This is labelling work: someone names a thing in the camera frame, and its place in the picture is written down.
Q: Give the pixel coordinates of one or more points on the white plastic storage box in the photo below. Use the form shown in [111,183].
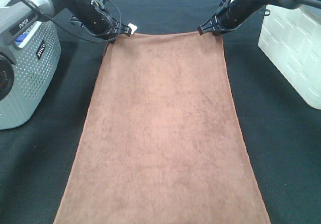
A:
[291,41]

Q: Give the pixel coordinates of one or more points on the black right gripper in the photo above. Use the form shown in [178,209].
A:
[229,16]

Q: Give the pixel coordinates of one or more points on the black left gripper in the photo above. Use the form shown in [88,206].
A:
[95,17]

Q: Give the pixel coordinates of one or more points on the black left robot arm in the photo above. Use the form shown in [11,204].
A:
[17,18]

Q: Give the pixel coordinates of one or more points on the blue towel in basket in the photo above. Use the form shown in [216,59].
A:
[21,38]

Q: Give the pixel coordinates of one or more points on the brown towel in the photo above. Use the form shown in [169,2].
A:
[161,141]

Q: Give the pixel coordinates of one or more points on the grey perforated laundry basket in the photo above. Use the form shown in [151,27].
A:
[36,58]

